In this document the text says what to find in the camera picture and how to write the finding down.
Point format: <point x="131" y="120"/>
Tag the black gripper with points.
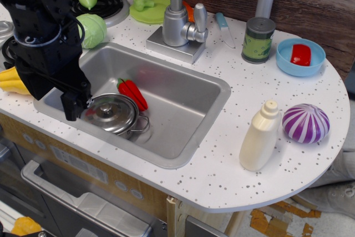
<point x="55" y="64"/>

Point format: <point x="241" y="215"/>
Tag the cream detergent bottle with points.
<point x="260" y="139"/>

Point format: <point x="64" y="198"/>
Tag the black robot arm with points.
<point x="42" y="19"/>

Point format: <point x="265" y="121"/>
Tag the grey sink basin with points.
<point x="182" y="104"/>

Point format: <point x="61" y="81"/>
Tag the steel pot with lid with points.
<point x="117" y="114"/>

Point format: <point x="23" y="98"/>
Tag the red toy chili pepper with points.
<point x="128" y="88"/>

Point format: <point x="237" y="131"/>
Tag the yellow toy bell pepper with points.
<point x="11" y="82"/>

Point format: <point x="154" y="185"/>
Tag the front left stove burner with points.
<point x="7" y="56"/>

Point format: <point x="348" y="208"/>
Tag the stove burner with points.
<point x="112" y="12"/>
<point x="7" y="56"/>

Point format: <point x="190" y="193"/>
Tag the green toy cabbage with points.
<point x="94" y="29"/>

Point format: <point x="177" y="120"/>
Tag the silver stove knob left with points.
<point x="6" y="29"/>

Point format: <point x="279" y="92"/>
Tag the back right stove burner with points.
<point x="112" y="12"/>

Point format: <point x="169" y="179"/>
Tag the green toy broccoli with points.
<point x="139" y="5"/>

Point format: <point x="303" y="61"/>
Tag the green plastic plate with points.
<point x="151" y="15"/>

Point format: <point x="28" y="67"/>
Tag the silver toy faucet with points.
<point x="178" y="37"/>

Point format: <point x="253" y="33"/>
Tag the yellow object bottom left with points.
<point x="24" y="226"/>

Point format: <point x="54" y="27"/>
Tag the orange toy carrot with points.
<point x="190" y="11"/>

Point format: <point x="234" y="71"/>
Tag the green labelled toy can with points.
<point x="258" y="39"/>

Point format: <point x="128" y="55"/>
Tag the blue plastic bowl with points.
<point x="283" y="55"/>

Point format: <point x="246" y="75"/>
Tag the red toy food piece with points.
<point x="301" y="55"/>

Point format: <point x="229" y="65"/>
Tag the purple striped toy onion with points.
<point x="306" y="123"/>

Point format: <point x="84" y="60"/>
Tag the silver oven door handle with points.
<point x="76" y="209"/>

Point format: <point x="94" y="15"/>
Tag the blue handled toy knife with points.
<point x="224" y="30"/>

